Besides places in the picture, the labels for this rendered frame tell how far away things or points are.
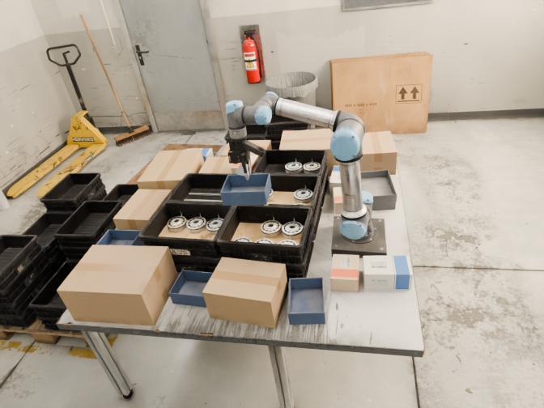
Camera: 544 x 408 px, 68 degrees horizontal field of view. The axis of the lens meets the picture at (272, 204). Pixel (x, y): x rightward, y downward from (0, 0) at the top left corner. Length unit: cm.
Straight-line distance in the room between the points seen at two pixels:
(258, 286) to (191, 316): 36
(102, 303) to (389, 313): 122
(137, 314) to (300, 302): 71
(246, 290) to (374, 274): 55
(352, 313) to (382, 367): 75
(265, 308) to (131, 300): 57
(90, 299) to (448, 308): 204
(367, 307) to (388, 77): 329
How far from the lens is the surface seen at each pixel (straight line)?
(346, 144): 161
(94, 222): 317
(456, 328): 272
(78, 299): 198
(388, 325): 177
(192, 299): 190
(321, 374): 246
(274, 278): 173
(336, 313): 179
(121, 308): 191
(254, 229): 205
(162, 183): 253
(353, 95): 473
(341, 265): 188
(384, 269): 185
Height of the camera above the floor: 207
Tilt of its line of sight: 34 degrees down
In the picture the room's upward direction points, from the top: 8 degrees counter-clockwise
